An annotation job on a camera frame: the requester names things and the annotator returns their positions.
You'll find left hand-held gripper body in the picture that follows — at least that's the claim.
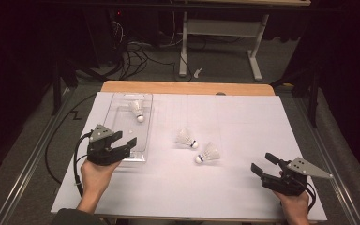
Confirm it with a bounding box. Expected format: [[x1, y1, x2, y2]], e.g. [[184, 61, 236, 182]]
[[86, 124, 132, 167]]

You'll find white shuttlecock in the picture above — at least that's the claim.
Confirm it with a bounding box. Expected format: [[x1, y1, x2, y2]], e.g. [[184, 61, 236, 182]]
[[127, 99, 145, 123], [194, 142, 221, 165], [174, 127, 200, 150]]

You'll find long black floor cable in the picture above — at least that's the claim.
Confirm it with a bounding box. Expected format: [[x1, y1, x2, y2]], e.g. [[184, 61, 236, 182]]
[[44, 92, 98, 186]]

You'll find person's right hand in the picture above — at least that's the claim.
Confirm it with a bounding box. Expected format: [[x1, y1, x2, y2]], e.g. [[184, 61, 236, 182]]
[[273, 190, 310, 225]]

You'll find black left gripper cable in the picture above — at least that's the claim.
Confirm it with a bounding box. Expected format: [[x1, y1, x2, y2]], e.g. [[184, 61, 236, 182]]
[[73, 131, 94, 198]]

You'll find clear plastic box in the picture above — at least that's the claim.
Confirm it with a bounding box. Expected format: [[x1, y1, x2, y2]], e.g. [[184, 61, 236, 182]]
[[101, 92, 155, 163]]

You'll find white metal desk frame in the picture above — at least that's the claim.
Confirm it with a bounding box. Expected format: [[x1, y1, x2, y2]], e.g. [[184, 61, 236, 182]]
[[178, 0, 312, 83]]

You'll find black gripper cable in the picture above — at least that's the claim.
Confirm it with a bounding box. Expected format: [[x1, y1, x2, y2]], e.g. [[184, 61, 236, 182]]
[[303, 181, 317, 214], [73, 131, 94, 198]]

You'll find aluminium floor rail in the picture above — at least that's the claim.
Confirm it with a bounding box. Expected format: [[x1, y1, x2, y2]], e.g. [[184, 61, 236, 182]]
[[0, 87, 73, 225], [293, 97, 360, 225]]

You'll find white table cover sheet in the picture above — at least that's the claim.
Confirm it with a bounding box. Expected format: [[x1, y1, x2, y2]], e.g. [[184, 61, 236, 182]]
[[50, 91, 328, 223]]

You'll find tangle of floor cables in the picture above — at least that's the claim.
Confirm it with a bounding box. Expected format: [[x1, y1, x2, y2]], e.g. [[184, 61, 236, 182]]
[[111, 20, 182, 81]]

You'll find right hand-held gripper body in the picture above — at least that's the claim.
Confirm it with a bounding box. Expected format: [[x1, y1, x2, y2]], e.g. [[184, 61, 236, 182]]
[[261, 157, 334, 197]]

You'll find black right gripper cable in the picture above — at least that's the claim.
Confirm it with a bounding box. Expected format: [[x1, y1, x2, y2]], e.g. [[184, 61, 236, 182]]
[[303, 181, 317, 214]]

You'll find black metal stand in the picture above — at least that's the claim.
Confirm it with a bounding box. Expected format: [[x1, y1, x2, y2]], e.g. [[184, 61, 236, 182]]
[[51, 59, 79, 116], [270, 67, 322, 129]]

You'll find person's left hand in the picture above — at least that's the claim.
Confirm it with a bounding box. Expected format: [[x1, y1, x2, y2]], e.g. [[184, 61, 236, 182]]
[[80, 158, 122, 201]]

